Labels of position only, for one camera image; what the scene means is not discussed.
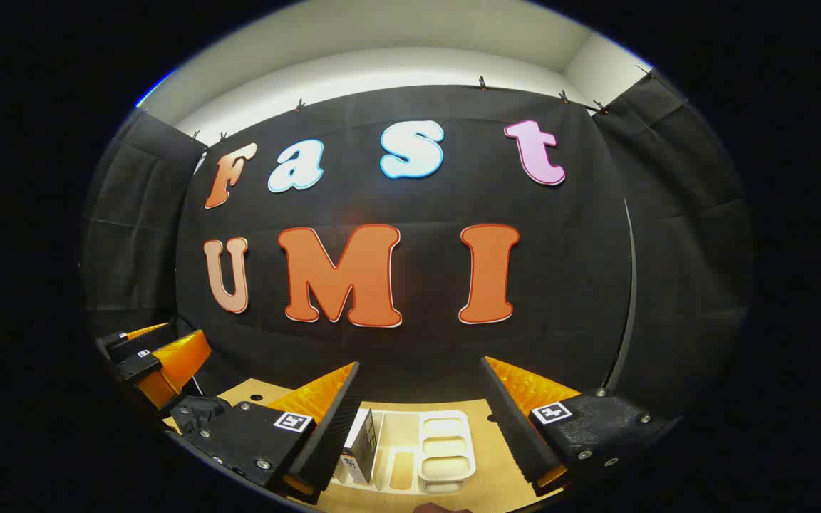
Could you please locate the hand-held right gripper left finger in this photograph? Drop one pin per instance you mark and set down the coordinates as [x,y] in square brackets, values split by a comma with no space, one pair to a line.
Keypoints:
[332,434]

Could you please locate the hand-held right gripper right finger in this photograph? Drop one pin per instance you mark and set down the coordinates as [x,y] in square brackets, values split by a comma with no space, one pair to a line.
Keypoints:
[514,420]

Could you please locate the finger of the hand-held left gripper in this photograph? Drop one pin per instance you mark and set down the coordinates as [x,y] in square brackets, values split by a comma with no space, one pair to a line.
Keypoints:
[168,370]
[129,342]

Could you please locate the grey portrait cover book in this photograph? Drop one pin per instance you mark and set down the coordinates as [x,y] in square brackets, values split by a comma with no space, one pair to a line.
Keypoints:
[365,445]

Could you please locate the black schoolbag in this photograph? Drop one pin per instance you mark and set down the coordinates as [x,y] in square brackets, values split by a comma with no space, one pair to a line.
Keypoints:
[200,413]

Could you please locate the white plastic bookshelf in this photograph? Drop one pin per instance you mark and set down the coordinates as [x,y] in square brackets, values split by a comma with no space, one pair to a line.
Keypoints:
[442,445]

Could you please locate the row of black cloth clips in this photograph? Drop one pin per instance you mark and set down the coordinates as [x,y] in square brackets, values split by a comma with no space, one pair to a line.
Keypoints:
[482,83]

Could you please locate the grey backdrop frame pole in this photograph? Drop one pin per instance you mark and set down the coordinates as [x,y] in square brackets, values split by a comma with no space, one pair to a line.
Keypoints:
[628,285]

